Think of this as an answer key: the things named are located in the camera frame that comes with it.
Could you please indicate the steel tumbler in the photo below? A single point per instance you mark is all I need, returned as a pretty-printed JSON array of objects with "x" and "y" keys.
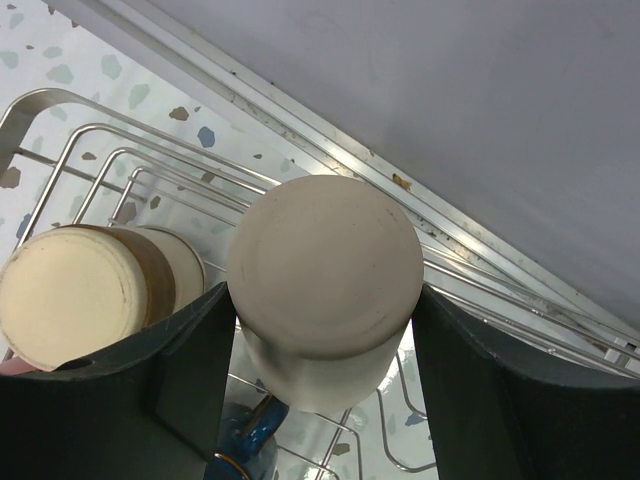
[{"x": 76, "y": 289}]

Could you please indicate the beige plastic cup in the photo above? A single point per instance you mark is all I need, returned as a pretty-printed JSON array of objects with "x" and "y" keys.
[{"x": 324, "y": 273}]

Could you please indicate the wire dish rack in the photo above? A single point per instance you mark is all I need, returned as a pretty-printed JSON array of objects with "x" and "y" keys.
[{"x": 67, "y": 160}]

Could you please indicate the dark blue ceramic mug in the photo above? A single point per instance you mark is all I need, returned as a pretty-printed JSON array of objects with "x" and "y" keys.
[{"x": 246, "y": 446}]

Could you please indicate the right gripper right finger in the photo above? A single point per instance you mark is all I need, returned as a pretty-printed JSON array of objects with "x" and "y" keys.
[{"x": 498, "y": 408}]

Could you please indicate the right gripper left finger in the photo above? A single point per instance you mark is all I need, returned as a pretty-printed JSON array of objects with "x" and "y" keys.
[{"x": 146, "y": 407}]

